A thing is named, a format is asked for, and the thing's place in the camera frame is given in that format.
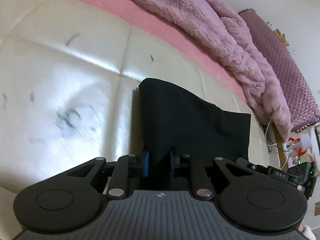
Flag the fluffy mauve blanket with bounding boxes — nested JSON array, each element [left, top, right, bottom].
[[132, 0, 293, 139]]

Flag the cluttered bedside items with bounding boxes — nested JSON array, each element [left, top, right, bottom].
[[279, 124, 319, 176]]

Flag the white charging cable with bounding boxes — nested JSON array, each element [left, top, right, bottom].
[[265, 115, 288, 153]]

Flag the purple dotted pillow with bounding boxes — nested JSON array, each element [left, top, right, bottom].
[[239, 9, 319, 133]]

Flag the black pants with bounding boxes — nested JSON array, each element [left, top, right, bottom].
[[139, 78, 251, 161]]

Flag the pink bed sheet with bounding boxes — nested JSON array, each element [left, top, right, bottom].
[[79, 0, 246, 101]]

